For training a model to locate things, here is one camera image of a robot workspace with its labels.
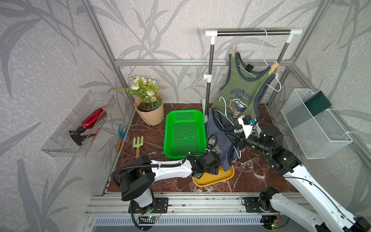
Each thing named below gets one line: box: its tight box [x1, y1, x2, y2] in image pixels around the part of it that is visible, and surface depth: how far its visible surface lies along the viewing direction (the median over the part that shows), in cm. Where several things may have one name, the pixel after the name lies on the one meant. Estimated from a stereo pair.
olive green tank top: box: [211, 52, 279, 125], surface depth 84 cm
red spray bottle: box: [68, 107, 104, 146], surface depth 65 cm
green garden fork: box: [132, 135, 144, 159], surface depth 98 cm
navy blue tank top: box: [206, 107, 237, 172], surface depth 80 cm
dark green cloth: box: [304, 90, 332, 117], surface depth 72 cm
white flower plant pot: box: [116, 74, 165, 126], surface depth 96 cm
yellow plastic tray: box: [191, 164, 235, 188], surface depth 78 cm
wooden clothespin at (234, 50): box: [231, 44, 238, 58], surface depth 86 cm
